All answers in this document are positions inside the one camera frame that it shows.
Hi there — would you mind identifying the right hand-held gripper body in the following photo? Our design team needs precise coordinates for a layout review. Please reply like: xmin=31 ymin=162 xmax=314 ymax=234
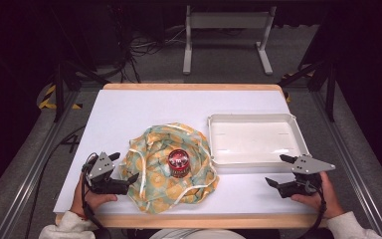
xmin=277 ymin=154 xmax=336 ymax=199

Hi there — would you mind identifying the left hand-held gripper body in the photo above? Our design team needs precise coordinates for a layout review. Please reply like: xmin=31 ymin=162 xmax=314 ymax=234
xmin=82 ymin=151 xmax=129 ymax=196

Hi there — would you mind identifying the yellow green patterned cloth bag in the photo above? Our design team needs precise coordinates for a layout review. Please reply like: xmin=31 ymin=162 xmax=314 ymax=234
xmin=118 ymin=121 xmax=221 ymax=215

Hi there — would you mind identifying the person's left hand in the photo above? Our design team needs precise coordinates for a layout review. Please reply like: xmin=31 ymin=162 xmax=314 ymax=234
xmin=70 ymin=172 xmax=118 ymax=219

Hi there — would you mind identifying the person's right hand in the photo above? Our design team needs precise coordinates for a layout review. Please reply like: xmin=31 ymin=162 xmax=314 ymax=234
xmin=290 ymin=171 xmax=346 ymax=220

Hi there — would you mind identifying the white plastic tray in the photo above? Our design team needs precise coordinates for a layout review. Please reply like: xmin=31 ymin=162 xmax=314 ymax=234
xmin=207 ymin=113 xmax=311 ymax=168

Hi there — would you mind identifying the red round can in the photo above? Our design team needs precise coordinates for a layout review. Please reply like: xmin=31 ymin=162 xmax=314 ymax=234
xmin=167 ymin=148 xmax=192 ymax=179

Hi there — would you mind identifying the yellow black hazard tape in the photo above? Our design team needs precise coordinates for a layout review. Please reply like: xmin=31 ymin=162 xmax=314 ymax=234
xmin=37 ymin=84 xmax=84 ymax=111
xmin=280 ymin=71 xmax=313 ymax=104

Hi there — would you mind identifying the black metal stand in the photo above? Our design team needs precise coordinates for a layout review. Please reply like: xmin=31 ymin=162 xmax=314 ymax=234
xmin=50 ymin=6 xmax=111 ymax=123
xmin=277 ymin=58 xmax=338 ymax=123

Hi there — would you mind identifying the person's lap in light clothing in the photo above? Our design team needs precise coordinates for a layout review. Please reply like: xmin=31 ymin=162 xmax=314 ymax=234
xmin=148 ymin=228 xmax=247 ymax=239

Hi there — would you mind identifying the aluminium floor rail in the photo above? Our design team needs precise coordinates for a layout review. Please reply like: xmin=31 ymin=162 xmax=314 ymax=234
xmin=310 ymin=89 xmax=382 ymax=239
xmin=0 ymin=89 xmax=82 ymax=239

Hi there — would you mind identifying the left hand-held gripper black cable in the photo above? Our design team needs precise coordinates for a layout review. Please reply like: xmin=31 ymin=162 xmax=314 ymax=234
xmin=81 ymin=152 xmax=112 ymax=239

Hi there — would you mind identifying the hand-held gripper black cable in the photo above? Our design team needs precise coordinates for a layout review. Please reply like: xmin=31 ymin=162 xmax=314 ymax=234
xmin=296 ymin=178 xmax=328 ymax=239
xmin=81 ymin=152 xmax=112 ymax=239

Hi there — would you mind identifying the right hand-held gripper black cable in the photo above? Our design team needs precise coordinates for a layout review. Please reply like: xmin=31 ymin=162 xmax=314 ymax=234
xmin=296 ymin=178 xmax=328 ymax=239

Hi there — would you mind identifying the black floor cable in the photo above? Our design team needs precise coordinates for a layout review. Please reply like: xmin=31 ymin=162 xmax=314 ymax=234
xmin=24 ymin=124 xmax=87 ymax=239

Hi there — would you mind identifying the tangle of floor cables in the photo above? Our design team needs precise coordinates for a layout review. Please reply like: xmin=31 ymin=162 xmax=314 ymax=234
xmin=107 ymin=3 xmax=187 ymax=84

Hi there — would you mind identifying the white metal table frame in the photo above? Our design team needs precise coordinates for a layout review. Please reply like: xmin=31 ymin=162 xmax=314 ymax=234
xmin=182 ymin=4 xmax=278 ymax=77

